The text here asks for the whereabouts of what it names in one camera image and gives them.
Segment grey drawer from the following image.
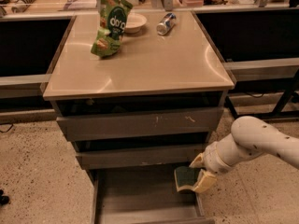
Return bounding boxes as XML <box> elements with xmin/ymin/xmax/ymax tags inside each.
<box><xmin>57</xmin><ymin>107</ymin><xmax>223</xmax><ymax>141</ymax></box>
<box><xmin>77</xmin><ymin>144</ymin><xmax>206</xmax><ymax>170</ymax></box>
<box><xmin>91</xmin><ymin>164</ymin><xmax>216</xmax><ymax>224</ymax></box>

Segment green snack bag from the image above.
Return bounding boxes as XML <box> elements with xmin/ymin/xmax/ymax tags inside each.
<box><xmin>91</xmin><ymin>0</ymin><xmax>133</xmax><ymax>58</ymax></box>

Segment white bowl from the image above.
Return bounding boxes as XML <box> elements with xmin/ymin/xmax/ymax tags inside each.
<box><xmin>125</xmin><ymin>13</ymin><xmax>147</xmax><ymax>34</ymax></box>

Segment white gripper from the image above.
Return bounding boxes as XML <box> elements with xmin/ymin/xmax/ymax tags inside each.
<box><xmin>189</xmin><ymin>142</ymin><xmax>233</xmax><ymax>193</ymax></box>

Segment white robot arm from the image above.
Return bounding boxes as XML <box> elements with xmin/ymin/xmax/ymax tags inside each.
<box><xmin>190</xmin><ymin>116</ymin><xmax>299</xmax><ymax>193</ymax></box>

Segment green and yellow sponge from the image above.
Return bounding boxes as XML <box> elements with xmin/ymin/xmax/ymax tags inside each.
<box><xmin>174</xmin><ymin>166</ymin><xmax>200</xmax><ymax>192</ymax></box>

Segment black table leg frame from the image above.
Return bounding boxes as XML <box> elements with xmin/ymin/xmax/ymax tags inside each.
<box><xmin>224</xmin><ymin>70</ymin><xmax>299</xmax><ymax>119</ymax></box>

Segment bottom grey drawer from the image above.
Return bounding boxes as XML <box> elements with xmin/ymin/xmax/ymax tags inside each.
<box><xmin>91</xmin><ymin>164</ymin><xmax>216</xmax><ymax>224</ymax></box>

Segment top grey drawer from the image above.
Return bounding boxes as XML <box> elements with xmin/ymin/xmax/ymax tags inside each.
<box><xmin>57</xmin><ymin>107</ymin><xmax>223</xmax><ymax>141</ymax></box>

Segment silver soda can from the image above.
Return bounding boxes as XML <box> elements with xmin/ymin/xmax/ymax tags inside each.
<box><xmin>156</xmin><ymin>13</ymin><xmax>177</xmax><ymax>35</ymax></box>

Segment middle grey drawer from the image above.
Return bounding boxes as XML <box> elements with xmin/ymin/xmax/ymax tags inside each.
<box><xmin>77</xmin><ymin>144</ymin><xmax>206</xmax><ymax>170</ymax></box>

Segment black cable on floor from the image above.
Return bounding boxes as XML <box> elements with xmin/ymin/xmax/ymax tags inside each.
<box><xmin>0</xmin><ymin>122</ymin><xmax>15</xmax><ymax>134</ymax></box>

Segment grey drawer cabinet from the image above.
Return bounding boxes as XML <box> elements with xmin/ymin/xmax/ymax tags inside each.
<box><xmin>42</xmin><ymin>9</ymin><xmax>235</xmax><ymax>224</ymax></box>

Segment black object on floor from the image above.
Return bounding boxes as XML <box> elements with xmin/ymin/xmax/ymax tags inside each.
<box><xmin>0</xmin><ymin>189</ymin><xmax>9</xmax><ymax>205</ymax></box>

